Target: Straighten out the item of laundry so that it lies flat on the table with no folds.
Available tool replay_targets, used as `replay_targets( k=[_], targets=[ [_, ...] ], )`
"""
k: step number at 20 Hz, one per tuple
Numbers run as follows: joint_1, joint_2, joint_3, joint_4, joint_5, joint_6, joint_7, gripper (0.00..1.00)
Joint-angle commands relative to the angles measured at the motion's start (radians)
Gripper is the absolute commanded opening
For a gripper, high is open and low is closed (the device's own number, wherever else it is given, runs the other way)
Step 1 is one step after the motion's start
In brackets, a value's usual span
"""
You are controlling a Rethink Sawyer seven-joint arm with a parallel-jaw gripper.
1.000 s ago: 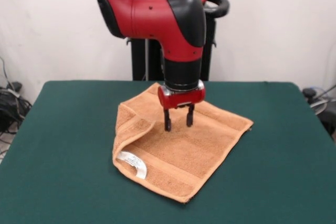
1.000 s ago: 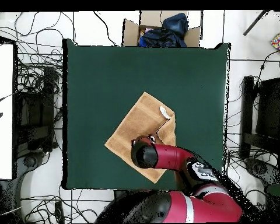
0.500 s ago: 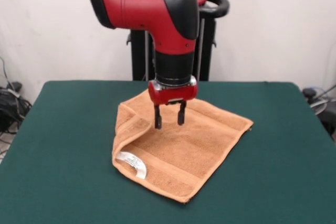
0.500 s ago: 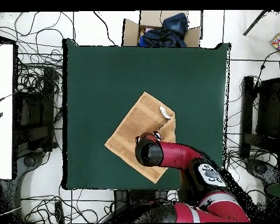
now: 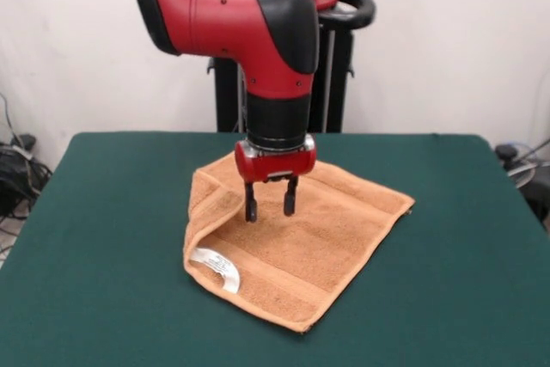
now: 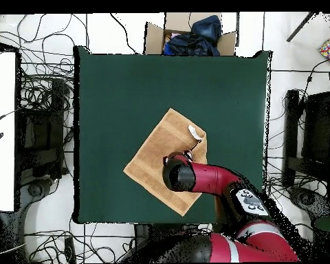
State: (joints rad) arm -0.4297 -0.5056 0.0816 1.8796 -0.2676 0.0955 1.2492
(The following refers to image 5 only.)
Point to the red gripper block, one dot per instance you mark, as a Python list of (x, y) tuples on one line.
[(279, 165)]

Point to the orange terry towel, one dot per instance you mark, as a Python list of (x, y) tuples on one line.
[(309, 246)]

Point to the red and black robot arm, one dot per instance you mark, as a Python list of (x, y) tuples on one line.
[(223, 19)]

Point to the dark green table cloth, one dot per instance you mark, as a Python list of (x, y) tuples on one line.
[(429, 277)]

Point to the gray round chair base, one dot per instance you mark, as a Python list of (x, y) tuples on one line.
[(522, 173)]

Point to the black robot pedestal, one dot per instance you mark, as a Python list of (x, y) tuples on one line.
[(339, 62)]

